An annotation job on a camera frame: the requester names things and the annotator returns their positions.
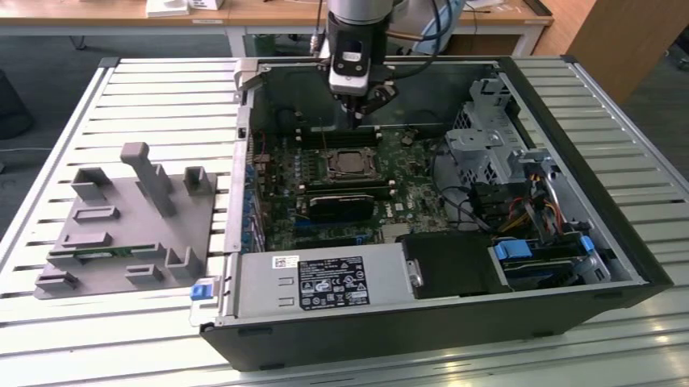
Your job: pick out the square chipset heatsink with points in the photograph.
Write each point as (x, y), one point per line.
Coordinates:
(395, 234)

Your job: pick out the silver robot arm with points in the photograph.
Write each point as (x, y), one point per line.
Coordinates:
(355, 10)

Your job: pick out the grey parts rack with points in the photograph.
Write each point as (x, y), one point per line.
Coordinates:
(140, 225)

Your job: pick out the round coin battery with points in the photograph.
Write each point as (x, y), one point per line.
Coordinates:
(407, 140)

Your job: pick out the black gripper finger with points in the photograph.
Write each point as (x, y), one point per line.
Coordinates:
(385, 96)

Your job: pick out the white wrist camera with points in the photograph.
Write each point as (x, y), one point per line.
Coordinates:
(350, 84)

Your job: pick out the blue case latch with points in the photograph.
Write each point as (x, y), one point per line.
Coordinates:
(202, 292)

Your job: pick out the silver green CPU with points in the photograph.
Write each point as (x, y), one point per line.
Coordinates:
(350, 161)

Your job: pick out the CPU socket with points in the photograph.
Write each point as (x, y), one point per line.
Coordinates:
(351, 178)

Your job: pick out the green motherboard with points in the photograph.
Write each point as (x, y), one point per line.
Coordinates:
(414, 201)

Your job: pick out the wooden cabinet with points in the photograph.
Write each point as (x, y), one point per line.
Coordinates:
(618, 40)

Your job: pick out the grey power supply unit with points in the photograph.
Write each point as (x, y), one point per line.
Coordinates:
(258, 290)

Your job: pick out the black plastic cover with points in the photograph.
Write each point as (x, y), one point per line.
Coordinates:
(457, 262)

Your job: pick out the plain white box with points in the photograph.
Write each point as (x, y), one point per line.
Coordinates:
(167, 10)

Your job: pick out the silver metal drive cage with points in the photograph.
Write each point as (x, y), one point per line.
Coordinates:
(473, 141)

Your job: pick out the green RAM stick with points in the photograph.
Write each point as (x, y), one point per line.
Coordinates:
(120, 252)

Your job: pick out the blue disk carrier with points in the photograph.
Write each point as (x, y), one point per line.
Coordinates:
(511, 250)

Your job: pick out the black graphics card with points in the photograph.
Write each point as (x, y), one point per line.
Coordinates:
(342, 209)

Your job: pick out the wooden desk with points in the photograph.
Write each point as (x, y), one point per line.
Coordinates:
(107, 18)

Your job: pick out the white box dark print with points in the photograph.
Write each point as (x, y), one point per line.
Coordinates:
(204, 4)

